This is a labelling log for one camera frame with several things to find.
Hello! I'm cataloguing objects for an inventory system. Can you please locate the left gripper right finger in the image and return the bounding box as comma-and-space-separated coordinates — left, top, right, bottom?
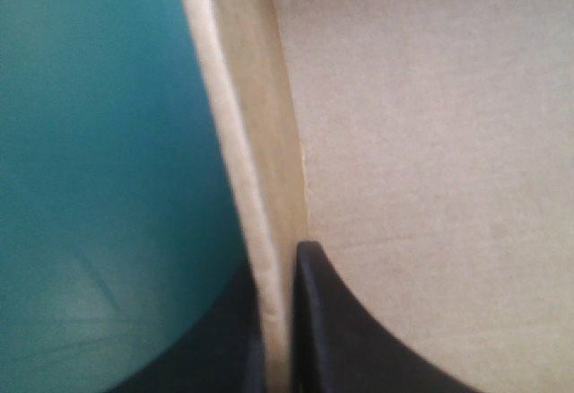
290, 240, 455, 393

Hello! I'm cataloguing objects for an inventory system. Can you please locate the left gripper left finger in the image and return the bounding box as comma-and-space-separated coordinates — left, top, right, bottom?
111, 256, 267, 393

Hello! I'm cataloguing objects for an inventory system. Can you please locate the brown cardboard box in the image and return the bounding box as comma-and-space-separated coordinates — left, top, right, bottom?
171, 0, 574, 393

